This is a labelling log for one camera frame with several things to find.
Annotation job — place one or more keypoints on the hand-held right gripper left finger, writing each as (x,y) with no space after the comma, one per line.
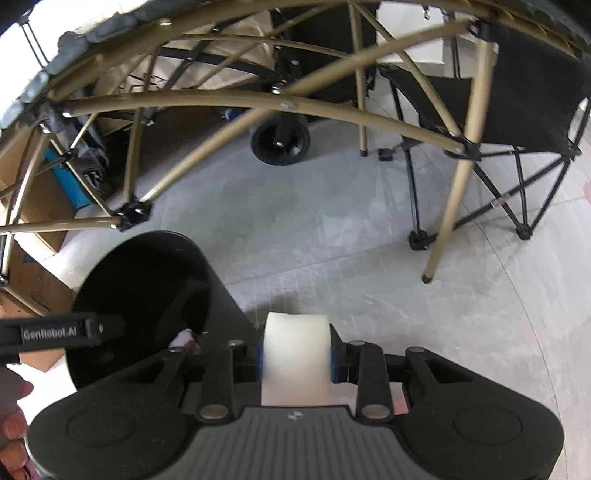
(247,364)

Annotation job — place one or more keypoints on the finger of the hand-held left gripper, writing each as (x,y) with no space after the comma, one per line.
(111,326)

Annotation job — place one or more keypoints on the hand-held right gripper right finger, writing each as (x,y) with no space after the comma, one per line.
(344,364)

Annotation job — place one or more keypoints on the white cup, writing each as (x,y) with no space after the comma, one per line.
(295,355)

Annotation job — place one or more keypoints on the black round bin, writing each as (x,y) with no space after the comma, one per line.
(138,277)

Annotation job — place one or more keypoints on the person's left hand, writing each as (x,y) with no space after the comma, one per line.
(11,427)

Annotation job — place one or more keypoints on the large corrugated cardboard box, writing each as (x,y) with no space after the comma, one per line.
(32,203)

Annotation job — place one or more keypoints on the blue storage box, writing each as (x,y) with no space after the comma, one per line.
(69,184)

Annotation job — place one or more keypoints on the black bag under table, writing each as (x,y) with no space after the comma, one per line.
(94,157)

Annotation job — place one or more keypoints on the black wagon wheel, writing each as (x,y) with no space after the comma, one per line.
(279,141)

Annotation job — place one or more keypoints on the khaki folding slatted table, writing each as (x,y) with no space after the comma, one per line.
(221,94)

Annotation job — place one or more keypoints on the beige folding wagon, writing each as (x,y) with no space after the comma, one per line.
(244,55)

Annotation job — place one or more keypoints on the black folding chair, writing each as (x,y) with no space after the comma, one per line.
(521,92)

